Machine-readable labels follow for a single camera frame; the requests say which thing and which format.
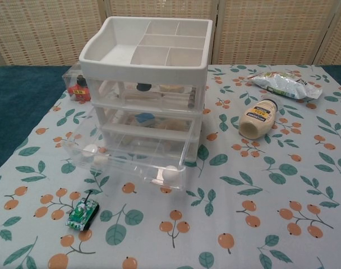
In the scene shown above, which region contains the green toy tank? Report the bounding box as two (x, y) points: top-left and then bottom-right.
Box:
(65, 189), (100, 231)

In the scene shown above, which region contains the translucent white plastic drawer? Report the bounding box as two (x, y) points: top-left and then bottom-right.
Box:
(87, 78), (201, 110)

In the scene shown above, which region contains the white plastic drawer organizer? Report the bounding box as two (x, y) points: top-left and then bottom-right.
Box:
(79, 16), (214, 163)

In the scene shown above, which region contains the mayonnaise squeeze bottle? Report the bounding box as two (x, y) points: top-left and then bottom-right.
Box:
(239, 95), (279, 140)

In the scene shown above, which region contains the floral patterned tablecloth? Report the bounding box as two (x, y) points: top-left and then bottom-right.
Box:
(0, 64), (341, 269)

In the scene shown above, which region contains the clear box of red toys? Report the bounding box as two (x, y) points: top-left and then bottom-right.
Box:
(62, 66), (93, 104)

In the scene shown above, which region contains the silver snack bag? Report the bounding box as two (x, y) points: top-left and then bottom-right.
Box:
(247, 71), (323, 102)

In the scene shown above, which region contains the bamboo folding screen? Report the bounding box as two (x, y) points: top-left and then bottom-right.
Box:
(0, 0), (341, 68)

